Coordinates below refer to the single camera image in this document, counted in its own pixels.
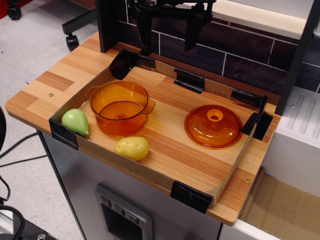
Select orange transparent pot lid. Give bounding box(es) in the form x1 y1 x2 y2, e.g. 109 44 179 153
184 104 243 149

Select black floor cable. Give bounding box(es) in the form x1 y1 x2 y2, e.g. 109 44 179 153
0 131 48 168

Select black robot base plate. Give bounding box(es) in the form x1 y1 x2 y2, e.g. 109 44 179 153
0 204 60 240

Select black caster wheel far left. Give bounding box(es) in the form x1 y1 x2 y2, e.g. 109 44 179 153
7 0 22 21

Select yellow toy potato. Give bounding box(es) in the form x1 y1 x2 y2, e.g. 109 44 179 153
114 136 150 161

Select black right shelf post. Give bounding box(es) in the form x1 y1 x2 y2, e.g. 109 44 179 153
274 0 320 116

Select light wooden shelf board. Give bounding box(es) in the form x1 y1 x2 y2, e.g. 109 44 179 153
212 0 307 40

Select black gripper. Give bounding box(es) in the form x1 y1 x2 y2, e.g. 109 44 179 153
127 0 215 51

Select grey oven control panel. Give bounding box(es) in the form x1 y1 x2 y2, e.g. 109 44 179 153
95 184 154 240

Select black shelf post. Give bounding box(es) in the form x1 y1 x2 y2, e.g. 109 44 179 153
274 0 320 116
95 0 127 53

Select black left shelf post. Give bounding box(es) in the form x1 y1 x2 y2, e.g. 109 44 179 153
95 0 127 53

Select orange transparent plastic pot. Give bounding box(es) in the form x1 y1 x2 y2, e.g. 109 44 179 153
85 80 156 137

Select white toy sink unit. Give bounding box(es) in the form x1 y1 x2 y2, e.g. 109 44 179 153
262 87 320 196

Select cardboard fence with black tape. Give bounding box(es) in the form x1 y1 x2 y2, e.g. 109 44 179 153
49 49 279 221

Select green toy pear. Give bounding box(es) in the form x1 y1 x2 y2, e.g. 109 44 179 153
61 108 89 136

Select black chair base with casters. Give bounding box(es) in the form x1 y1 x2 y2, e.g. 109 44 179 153
62 8 97 52

